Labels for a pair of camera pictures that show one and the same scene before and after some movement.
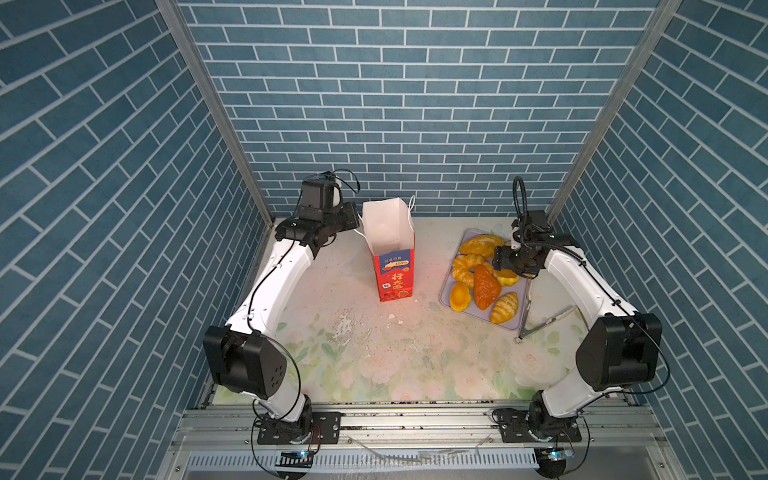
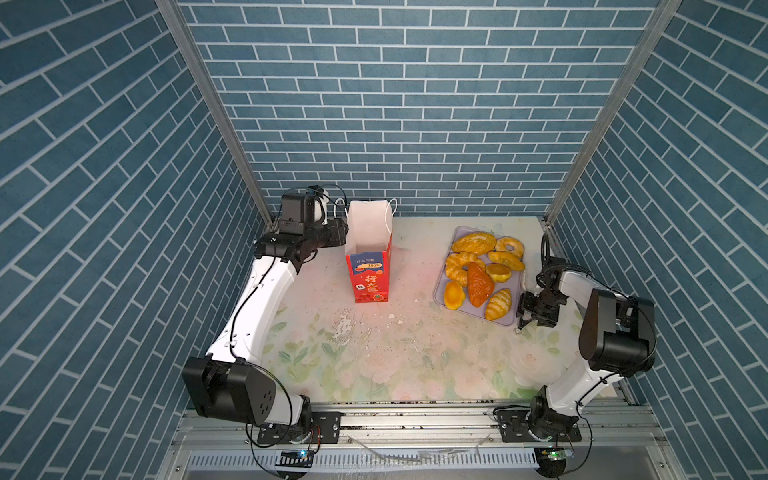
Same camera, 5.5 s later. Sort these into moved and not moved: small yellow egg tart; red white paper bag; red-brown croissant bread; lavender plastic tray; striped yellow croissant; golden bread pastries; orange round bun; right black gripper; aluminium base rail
Moved: striped yellow croissant; golden bread pastries; right black gripper; small yellow egg tart; red white paper bag; red-brown croissant bread; orange round bun
Not moved: aluminium base rail; lavender plastic tray
